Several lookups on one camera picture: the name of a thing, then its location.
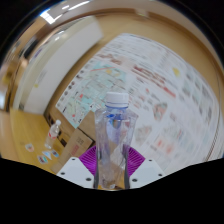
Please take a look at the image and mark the brown cardboard box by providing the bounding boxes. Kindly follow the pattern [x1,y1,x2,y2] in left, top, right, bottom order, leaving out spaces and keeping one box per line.
[49,109,98,174]

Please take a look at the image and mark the printed paper wall posters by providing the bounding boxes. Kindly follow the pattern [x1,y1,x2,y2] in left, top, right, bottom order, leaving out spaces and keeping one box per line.
[54,32,221,174]

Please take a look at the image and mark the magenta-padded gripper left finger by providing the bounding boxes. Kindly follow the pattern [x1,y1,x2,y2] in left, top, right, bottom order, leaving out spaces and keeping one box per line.
[56,144,98,189]

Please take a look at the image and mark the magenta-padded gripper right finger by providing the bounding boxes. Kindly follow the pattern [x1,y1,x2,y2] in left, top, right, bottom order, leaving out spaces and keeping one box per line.
[126,146,167,190]

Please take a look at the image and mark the clear plastic water bottle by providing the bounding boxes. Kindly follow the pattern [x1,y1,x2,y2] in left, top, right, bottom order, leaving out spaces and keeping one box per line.
[93,91,139,190]

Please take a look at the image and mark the red-labelled clear plastic bottle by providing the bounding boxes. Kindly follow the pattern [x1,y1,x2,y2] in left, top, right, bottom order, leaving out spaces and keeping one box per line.
[44,119,63,150]

